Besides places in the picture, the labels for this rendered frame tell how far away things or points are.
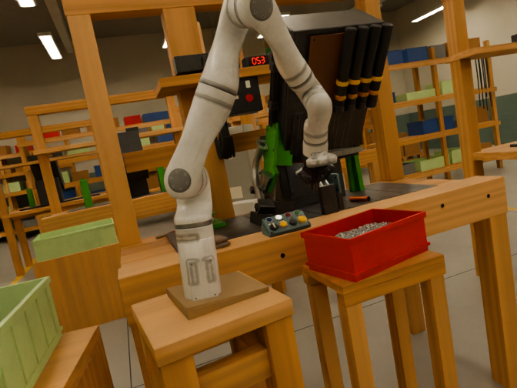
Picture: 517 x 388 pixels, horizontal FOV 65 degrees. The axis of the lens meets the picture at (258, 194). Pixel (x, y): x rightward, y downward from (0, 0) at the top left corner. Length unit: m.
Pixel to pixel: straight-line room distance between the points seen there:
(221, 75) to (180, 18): 1.04
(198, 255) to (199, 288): 0.08
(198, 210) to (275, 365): 0.40
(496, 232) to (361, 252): 0.88
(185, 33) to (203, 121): 1.05
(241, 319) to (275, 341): 0.11
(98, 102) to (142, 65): 10.03
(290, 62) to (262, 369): 0.72
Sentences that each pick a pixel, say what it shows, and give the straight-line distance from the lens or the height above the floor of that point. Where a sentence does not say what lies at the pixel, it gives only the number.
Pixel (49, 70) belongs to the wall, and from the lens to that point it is 11.89.
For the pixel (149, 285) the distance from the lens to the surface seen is 1.28.
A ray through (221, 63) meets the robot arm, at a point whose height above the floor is 1.40.
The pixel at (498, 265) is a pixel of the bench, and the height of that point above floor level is 0.55.
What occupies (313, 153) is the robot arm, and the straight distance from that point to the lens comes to 1.21.
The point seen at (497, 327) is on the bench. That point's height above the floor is 0.27.
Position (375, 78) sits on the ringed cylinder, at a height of 1.36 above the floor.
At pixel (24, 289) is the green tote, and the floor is 0.94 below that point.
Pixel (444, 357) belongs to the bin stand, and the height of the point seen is 0.49.
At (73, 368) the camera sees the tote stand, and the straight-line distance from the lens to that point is 1.09.
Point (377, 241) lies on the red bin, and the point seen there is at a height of 0.89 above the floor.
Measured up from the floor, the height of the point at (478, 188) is 0.88.
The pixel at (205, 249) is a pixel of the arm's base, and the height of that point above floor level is 0.99.
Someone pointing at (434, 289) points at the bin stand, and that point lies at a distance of 1.31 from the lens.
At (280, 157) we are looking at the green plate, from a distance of 1.59.
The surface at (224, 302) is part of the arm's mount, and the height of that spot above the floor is 0.86.
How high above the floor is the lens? 1.21
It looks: 7 degrees down
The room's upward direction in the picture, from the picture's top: 11 degrees counter-clockwise
